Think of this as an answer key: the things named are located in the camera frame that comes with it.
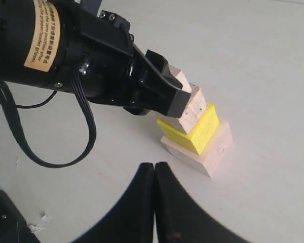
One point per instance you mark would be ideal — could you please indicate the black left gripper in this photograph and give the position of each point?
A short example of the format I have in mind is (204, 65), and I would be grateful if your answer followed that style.
(97, 46)

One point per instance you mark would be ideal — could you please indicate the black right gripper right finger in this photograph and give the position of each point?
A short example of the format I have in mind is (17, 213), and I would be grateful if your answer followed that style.
(179, 218)

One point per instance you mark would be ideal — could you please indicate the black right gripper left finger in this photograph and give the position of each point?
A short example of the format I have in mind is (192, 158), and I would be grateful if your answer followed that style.
(131, 219)

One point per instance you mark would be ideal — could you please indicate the medium brown wooden cube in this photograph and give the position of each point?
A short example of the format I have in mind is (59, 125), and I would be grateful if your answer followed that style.
(192, 113)

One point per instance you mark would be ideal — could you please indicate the large pale wooden cube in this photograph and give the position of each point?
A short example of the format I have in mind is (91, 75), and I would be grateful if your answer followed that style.
(213, 153)

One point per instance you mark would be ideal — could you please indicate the yellow cube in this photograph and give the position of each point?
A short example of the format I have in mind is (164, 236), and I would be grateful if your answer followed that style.
(199, 136)

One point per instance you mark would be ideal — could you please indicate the small pale wooden cube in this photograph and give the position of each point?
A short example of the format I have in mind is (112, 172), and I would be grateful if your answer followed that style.
(179, 75)

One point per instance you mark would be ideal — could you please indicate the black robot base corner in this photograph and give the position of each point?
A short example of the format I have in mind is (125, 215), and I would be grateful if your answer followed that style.
(13, 227)

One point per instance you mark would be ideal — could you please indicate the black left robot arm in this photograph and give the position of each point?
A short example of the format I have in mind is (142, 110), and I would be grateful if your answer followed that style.
(17, 19)

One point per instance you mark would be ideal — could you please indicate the yellow warning label sticker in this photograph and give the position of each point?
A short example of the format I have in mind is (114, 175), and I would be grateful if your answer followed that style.
(46, 37)

